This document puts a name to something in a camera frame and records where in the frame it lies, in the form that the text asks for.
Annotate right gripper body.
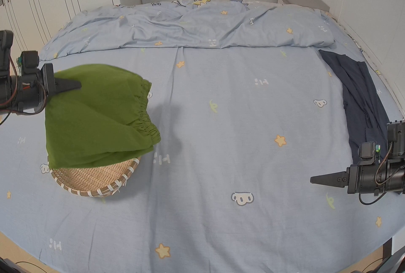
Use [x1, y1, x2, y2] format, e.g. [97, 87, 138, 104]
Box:
[347, 165, 385, 194]

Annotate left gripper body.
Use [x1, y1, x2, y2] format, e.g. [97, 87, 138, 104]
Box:
[17, 63, 57, 114]

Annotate green shorts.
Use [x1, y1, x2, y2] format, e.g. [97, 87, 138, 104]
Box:
[45, 64, 161, 170]

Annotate dark blue garment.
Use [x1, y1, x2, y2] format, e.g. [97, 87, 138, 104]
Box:
[319, 49, 392, 168]

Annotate round woven basket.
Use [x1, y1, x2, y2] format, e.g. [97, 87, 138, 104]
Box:
[51, 156, 141, 200]

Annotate bed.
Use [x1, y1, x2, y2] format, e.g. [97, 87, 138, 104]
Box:
[0, 0, 405, 273]

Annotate pale blue quilt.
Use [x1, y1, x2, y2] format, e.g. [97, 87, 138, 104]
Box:
[41, 0, 336, 60]

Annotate black cable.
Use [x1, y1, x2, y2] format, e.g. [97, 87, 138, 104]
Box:
[0, 96, 49, 126]
[359, 192, 389, 205]

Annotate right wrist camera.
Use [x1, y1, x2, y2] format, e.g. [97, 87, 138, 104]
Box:
[359, 142, 380, 165]

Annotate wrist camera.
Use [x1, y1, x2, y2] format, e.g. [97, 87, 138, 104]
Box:
[359, 142, 380, 165]
[18, 51, 40, 76]

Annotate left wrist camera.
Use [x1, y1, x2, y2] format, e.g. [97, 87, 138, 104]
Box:
[18, 51, 40, 76]

